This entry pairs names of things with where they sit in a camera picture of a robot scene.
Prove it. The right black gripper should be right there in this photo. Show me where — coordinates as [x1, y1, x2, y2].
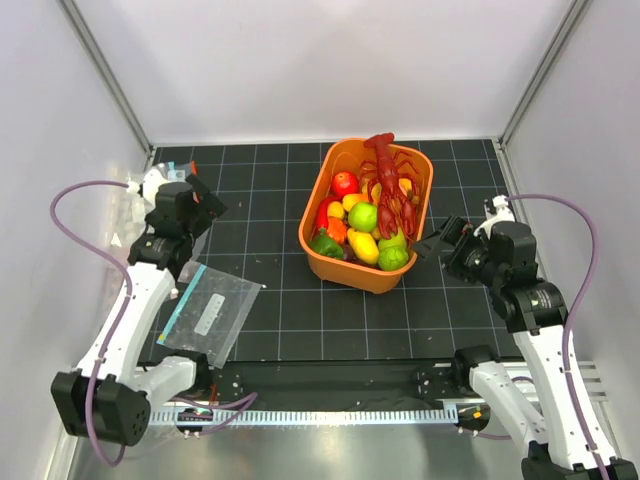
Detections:
[411, 213, 504, 286]

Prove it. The green toy custard apple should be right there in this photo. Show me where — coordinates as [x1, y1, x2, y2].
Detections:
[377, 246, 409, 271]

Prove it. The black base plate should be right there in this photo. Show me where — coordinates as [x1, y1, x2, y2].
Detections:
[212, 359, 465, 412]

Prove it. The pink dotted zip bag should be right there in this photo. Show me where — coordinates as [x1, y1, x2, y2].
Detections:
[106, 187, 147, 248]

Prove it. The green toy pear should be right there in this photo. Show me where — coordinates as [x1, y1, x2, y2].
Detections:
[378, 228, 407, 252]

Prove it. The orange plastic basket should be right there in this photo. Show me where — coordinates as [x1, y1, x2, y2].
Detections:
[298, 138, 434, 294]

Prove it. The red toy lobster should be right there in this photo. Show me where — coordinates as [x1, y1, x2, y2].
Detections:
[359, 132, 419, 239]

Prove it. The red toy apple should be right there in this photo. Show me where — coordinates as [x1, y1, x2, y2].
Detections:
[331, 171, 360, 198]

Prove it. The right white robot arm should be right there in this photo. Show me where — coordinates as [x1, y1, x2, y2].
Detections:
[414, 216, 639, 479]

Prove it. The yellow toy mango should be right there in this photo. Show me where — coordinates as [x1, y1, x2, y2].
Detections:
[347, 228, 379, 265]

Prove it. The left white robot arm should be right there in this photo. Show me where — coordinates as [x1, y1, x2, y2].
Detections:
[51, 172, 227, 446]

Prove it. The clear bag with blue zip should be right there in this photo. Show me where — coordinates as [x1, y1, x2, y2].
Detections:
[144, 162, 196, 186]

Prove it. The orange toy pumpkin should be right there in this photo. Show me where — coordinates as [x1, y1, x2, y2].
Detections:
[326, 217, 348, 245]

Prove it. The green toy bell pepper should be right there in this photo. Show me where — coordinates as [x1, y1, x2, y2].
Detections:
[310, 233, 344, 260]

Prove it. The red toy chili pepper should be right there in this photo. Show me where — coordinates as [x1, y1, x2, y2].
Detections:
[315, 196, 340, 233]

